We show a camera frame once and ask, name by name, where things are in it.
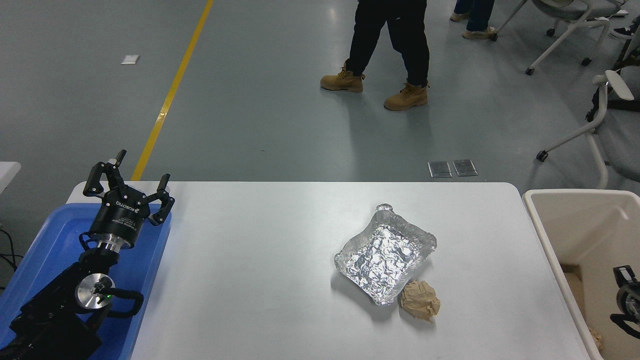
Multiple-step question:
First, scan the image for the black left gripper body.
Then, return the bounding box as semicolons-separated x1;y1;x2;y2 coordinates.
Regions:
89;185;152;249

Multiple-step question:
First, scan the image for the foil tray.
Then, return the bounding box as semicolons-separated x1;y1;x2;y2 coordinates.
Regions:
334;203;438;306

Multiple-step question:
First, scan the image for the blue plastic tray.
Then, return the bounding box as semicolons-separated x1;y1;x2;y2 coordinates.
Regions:
0;202;172;360

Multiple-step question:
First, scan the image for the white side table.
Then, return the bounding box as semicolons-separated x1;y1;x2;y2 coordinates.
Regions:
0;161;22;194

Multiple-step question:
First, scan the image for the crumpled tan paper ball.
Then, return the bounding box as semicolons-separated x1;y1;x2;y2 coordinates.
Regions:
398;279;442;321

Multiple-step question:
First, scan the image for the silver floor outlet cover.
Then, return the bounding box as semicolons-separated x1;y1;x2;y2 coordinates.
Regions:
452;159;479;178
427;161;453;179

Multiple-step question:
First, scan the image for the person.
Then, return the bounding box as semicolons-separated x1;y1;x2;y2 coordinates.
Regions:
320;0;431;112
449;0;499;41

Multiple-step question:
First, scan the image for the tan cardboard piece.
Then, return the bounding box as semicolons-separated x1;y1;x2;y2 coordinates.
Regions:
560;263;588;321

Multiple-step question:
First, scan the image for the large pale bin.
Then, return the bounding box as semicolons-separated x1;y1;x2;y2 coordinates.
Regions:
522;189;640;360

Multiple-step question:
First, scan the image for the black cable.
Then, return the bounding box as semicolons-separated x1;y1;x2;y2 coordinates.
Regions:
0;228;25;292

